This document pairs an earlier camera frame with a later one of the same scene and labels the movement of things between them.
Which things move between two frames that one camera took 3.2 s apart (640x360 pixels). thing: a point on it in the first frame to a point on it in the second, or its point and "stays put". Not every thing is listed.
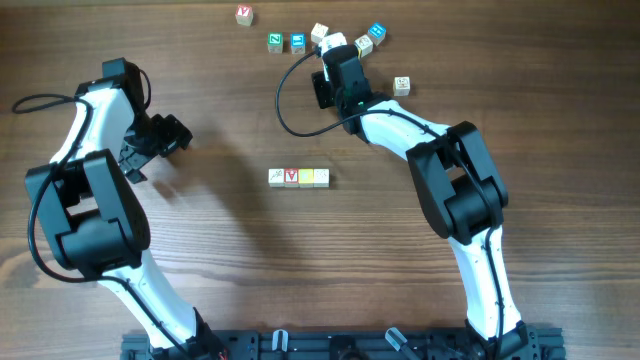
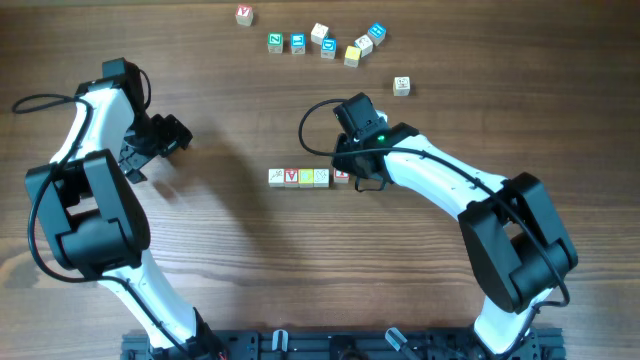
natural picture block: x=276 y=177 stays put
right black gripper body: x=326 y=97 to x=350 y=164
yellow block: x=305 y=178 stays put
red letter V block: x=291 y=177 stays put
